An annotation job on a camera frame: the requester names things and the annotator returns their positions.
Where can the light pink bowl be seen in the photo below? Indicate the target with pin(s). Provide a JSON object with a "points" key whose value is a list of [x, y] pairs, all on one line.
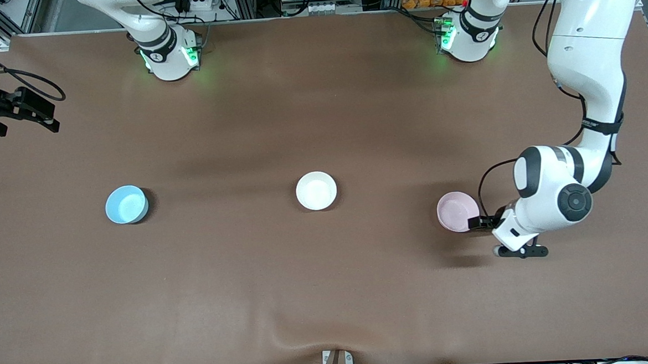
{"points": [[455, 211]]}

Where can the metal table corner bracket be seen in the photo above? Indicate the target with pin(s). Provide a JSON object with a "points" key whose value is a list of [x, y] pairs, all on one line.
{"points": [[4, 44]]}

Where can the white power strip with plugs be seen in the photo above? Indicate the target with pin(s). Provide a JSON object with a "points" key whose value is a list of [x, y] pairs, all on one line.
{"points": [[195, 4]]}

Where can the brown table cover mat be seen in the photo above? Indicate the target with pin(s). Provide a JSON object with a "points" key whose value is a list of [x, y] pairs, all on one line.
{"points": [[330, 292]]}

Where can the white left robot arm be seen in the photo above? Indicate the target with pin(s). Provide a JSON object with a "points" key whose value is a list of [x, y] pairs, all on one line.
{"points": [[588, 35]]}

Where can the light blue bowl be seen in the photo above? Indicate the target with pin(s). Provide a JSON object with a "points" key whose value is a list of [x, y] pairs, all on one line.
{"points": [[125, 205]]}

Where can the white socket strip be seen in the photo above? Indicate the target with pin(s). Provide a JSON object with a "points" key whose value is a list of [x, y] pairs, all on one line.
{"points": [[320, 8]]}

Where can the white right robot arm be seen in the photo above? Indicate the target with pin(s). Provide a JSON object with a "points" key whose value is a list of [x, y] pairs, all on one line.
{"points": [[165, 62]]}

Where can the white bowl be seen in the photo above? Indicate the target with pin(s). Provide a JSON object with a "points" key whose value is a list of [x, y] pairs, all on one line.
{"points": [[316, 190]]}

